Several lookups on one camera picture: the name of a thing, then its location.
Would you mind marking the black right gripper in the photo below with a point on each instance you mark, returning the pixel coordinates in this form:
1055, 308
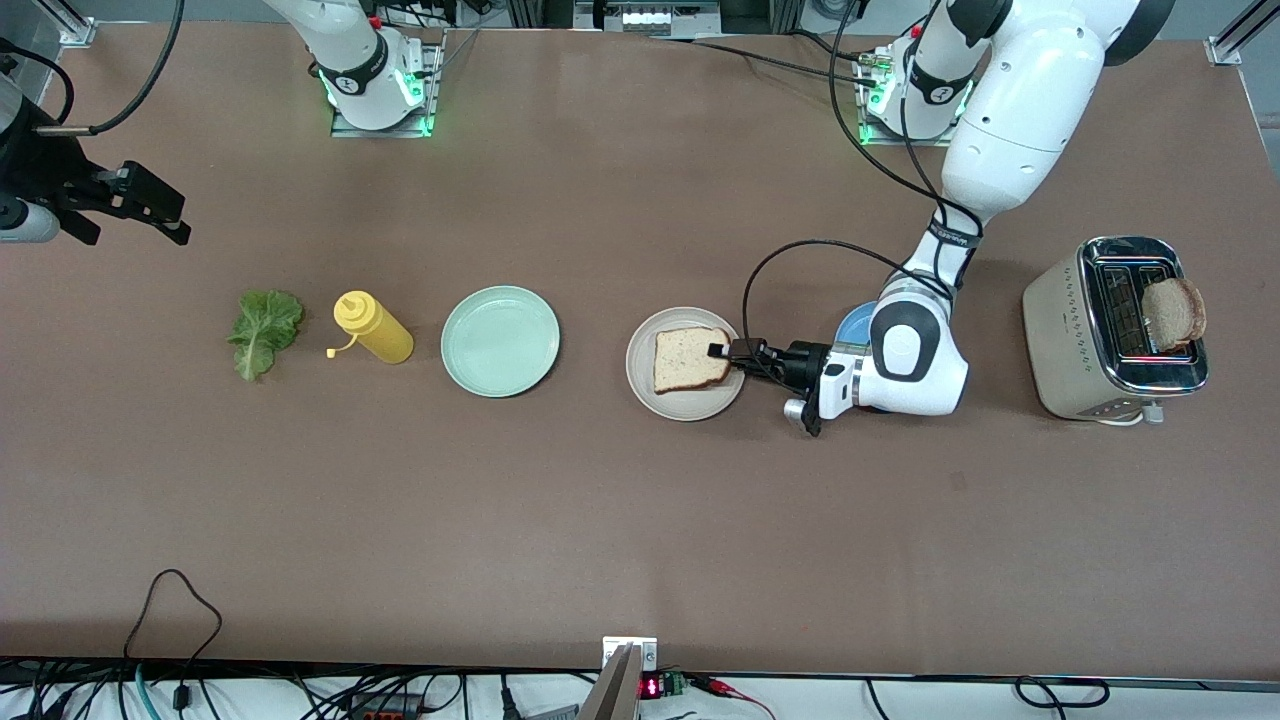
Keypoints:
40, 168

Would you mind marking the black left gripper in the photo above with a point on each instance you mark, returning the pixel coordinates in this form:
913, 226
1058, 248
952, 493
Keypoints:
802, 362

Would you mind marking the brown bread slice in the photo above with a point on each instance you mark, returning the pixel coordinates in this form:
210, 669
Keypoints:
685, 362
1175, 315

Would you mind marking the green lettuce leaf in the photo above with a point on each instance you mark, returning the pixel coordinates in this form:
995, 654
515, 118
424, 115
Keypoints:
262, 330

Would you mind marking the yellow squeeze bottle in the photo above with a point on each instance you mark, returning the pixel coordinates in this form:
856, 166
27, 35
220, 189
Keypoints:
380, 335

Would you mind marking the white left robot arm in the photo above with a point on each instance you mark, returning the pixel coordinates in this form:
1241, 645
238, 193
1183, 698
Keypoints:
1030, 100

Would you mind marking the beige plate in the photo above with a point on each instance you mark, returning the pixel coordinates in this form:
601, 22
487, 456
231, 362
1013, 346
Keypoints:
690, 408

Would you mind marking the blue plate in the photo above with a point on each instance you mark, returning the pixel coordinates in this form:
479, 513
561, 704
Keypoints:
855, 325

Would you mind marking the pale green plate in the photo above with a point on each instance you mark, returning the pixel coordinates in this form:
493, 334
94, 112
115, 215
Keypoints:
500, 342

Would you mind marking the cream and chrome toaster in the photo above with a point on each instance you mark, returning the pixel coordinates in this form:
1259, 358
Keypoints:
1060, 340

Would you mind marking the red clip lead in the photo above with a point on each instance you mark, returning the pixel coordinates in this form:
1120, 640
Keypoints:
715, 686

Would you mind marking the red digit display module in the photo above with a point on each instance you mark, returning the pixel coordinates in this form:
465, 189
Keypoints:
652, 687

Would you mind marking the control box with lights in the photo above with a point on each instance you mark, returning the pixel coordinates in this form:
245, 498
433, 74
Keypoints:
650, 18

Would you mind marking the black power strip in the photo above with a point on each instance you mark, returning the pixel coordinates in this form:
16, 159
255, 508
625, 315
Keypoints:
385, 712

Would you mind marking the aluminium frame profile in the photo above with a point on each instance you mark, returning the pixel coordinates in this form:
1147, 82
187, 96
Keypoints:
75, 30
1225, 48

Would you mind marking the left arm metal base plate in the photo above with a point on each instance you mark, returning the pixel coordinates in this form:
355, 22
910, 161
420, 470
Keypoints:
900, 142

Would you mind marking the white metal bracket plate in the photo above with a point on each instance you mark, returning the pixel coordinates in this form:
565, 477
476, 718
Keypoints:
648, 655

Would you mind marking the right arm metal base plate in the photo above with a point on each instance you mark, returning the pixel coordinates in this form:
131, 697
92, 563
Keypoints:
436, 70

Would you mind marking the grey aluminium camera post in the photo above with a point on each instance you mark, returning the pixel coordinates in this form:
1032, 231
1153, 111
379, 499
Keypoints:
612, 695

